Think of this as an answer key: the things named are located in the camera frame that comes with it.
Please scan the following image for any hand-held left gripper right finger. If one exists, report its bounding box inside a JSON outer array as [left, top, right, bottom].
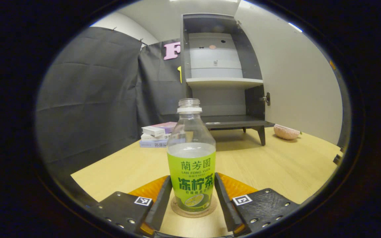
[[214, 173, 300, 236]]

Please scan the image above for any round brown coaster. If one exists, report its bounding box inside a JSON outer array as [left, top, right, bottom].
[[171, 195, 217, 218]]

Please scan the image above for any beige cabinet door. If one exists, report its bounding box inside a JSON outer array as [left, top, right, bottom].
[[233, 0, 343, 146]]

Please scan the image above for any green label plastic bottle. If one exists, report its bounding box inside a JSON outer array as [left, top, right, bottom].
[[167, 98, 216, 213]]

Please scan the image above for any white cabinet shelf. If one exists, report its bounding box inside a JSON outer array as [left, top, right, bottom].
[[186, 78, 264, 89]]

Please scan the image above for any blue book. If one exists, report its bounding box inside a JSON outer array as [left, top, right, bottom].
[[140, 139, 168, 148]]

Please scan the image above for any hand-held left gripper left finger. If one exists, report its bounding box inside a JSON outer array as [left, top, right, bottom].
[[86, 175, 173, 237]]

